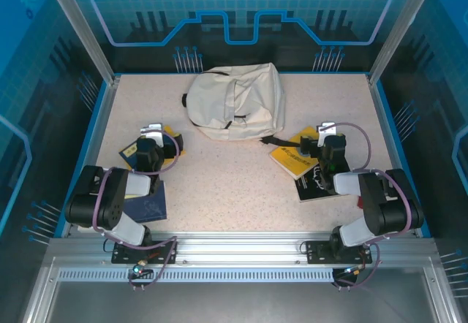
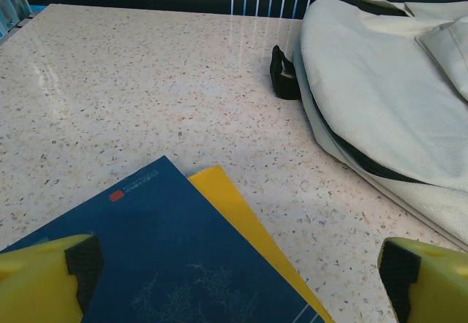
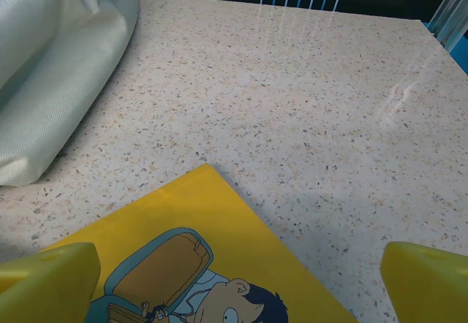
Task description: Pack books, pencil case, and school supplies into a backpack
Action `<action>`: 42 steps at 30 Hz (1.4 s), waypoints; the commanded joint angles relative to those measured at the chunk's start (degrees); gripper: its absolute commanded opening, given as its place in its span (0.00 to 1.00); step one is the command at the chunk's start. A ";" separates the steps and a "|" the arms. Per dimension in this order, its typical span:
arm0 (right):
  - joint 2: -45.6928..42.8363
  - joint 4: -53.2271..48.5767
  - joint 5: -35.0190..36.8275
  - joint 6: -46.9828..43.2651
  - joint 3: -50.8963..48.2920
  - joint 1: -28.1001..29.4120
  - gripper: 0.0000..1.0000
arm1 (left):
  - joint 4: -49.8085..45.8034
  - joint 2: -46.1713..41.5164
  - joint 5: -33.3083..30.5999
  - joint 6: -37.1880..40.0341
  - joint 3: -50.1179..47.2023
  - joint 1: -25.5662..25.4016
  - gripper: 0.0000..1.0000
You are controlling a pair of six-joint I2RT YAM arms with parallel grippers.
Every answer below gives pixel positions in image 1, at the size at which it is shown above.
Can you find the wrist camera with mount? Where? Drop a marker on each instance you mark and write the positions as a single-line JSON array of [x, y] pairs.
[[325, 130], [151, 131]]

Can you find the yellow book with blue picture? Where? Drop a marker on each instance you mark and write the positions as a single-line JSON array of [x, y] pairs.
[[168, 130]]

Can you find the blue-edged table side rail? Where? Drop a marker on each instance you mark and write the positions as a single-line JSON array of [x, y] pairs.
[[93, 155], [395, 147]]

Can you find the grey metal front tray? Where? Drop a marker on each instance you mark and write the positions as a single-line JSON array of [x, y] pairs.
[[237, 304]]

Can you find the red leather snap case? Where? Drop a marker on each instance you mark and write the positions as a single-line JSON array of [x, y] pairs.
[[360, 203]]

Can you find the aluminium frame post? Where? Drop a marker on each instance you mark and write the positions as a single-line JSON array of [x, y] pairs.
[[86, 27], [402, 27]]

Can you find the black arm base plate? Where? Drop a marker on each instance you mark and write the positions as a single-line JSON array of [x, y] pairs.
[[318, 253], [118, 255]]

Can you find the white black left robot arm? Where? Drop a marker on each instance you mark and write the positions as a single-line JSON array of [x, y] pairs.
[[109, 206]]

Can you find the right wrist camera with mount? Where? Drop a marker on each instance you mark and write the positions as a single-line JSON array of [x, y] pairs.
[[325, 130]]

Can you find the black book with white lettering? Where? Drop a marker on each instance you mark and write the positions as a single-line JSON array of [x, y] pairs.
[[311, 191]]

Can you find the yellow book with grey picture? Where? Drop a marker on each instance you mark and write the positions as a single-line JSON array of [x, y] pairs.
[[289, 158]]

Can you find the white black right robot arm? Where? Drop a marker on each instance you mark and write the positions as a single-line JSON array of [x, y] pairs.
[[384, 209]]

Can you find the cream canvas backpack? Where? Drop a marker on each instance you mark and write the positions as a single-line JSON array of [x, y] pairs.
[[248, 96]]

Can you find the navy book with gold drawing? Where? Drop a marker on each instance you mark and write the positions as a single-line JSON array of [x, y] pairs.
[[153, 206]]

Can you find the aluminium front rail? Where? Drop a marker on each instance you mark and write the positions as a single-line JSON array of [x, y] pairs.
[[237, 250]]

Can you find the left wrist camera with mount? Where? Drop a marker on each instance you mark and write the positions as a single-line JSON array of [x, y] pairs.
[[151, 131]]

